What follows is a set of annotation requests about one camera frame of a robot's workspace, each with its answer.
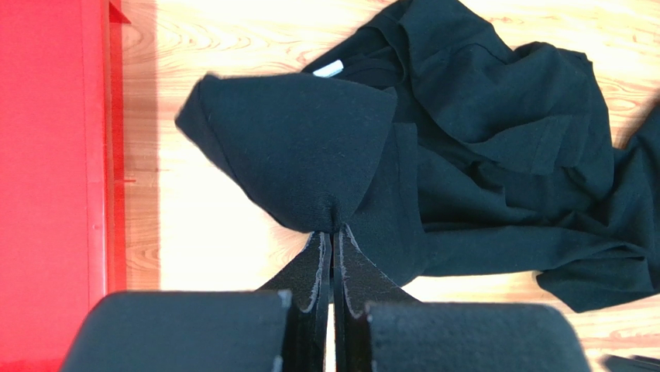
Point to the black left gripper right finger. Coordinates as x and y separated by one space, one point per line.
380 327

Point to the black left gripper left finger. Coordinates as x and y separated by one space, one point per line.
278 327

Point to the black t shirt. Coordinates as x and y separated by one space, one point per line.
447 153

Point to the red plastic tray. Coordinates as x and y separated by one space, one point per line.
62 173

